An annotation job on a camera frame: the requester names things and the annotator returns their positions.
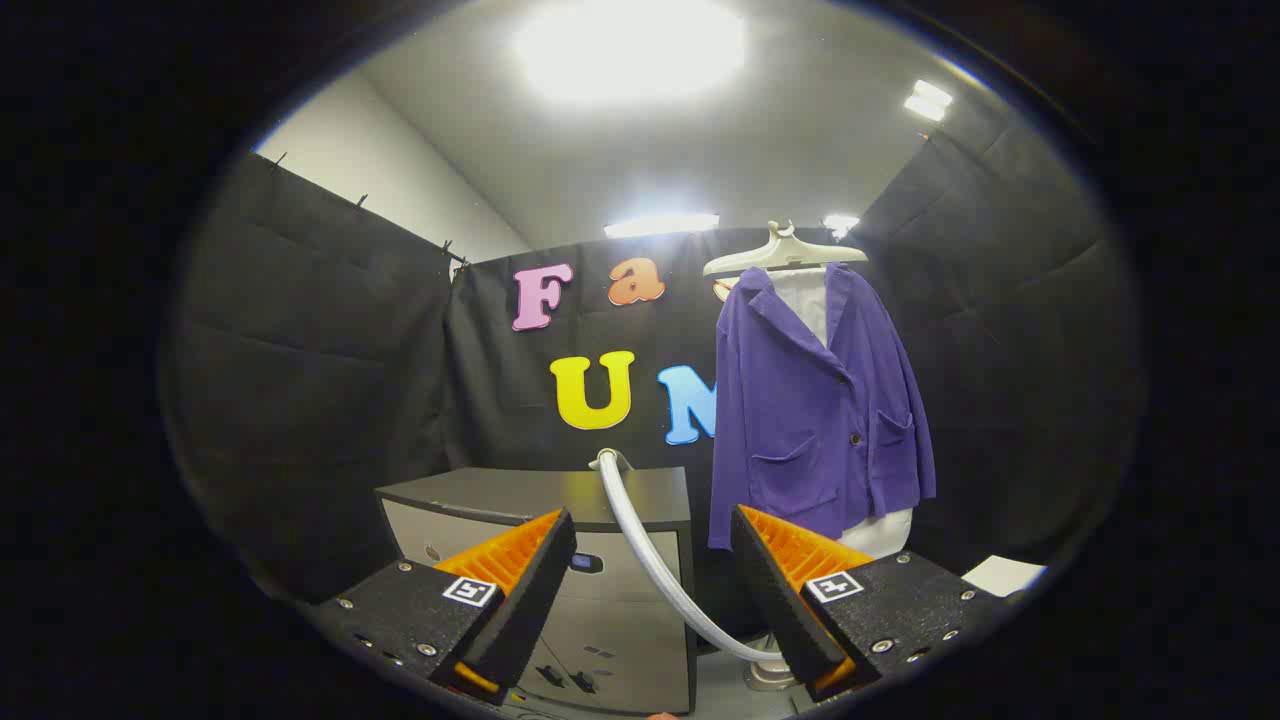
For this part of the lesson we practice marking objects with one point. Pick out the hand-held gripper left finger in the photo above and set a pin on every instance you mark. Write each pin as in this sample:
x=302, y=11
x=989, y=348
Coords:
x=535, y=590

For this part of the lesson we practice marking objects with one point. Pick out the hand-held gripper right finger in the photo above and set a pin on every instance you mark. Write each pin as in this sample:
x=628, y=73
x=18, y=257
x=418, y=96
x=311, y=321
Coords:
x=775, y=590

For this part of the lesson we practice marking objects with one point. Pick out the purple jacket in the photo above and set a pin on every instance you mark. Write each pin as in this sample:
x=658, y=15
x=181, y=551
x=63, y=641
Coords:
x=810, y=430

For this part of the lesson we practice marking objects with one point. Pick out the steamer stand base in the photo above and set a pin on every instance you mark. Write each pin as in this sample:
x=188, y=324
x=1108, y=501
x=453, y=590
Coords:
x=770, y=672

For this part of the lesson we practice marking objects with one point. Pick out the white clothes hanger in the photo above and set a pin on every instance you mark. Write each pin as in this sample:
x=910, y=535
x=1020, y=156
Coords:
x=780, y=255

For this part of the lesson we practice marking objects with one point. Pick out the grey cabinet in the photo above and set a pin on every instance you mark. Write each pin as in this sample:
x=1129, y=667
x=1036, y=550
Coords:
x=620, y=620

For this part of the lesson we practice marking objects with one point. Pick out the white flat sheet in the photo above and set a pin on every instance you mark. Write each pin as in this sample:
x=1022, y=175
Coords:
x=1003, y=575

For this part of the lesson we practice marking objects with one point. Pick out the white padded ironing form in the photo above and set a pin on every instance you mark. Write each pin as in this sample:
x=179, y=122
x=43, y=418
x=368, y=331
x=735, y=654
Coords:
x=805, y=300

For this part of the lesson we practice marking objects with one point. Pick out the black backdrop cloth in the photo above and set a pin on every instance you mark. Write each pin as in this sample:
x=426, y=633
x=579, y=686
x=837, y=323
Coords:
x=320, y=380

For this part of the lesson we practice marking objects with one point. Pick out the small ceiling light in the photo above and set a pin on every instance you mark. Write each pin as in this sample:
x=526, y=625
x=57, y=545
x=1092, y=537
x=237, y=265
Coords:
x=840, y=224
x=928, y=100

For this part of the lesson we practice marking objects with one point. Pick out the long ceiling light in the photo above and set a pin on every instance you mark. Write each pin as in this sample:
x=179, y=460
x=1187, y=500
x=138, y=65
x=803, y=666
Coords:
x=660, y=225

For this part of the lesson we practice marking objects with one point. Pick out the large ceiling light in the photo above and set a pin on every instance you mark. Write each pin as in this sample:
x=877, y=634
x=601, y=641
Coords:
x=630, y=45

